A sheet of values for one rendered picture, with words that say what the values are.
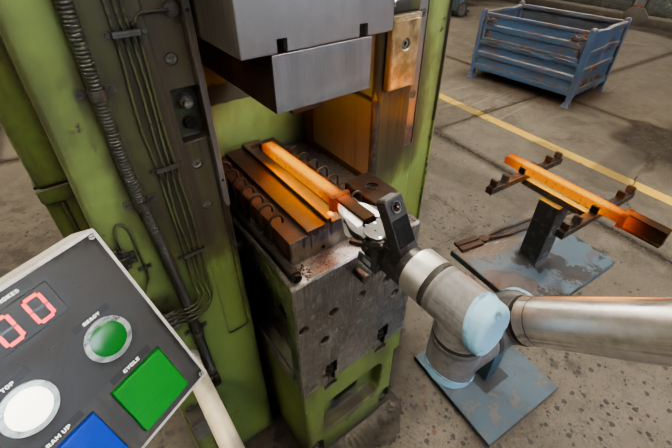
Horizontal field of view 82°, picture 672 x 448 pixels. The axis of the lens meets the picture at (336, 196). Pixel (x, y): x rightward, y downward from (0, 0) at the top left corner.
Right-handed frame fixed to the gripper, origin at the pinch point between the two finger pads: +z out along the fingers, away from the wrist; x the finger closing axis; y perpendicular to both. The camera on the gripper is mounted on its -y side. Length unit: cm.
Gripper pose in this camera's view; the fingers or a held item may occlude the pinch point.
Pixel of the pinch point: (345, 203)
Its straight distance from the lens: 81.1
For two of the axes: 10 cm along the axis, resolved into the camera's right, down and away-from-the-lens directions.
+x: 8.0, -3.5, 4.9
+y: -0.1, 8.0, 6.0
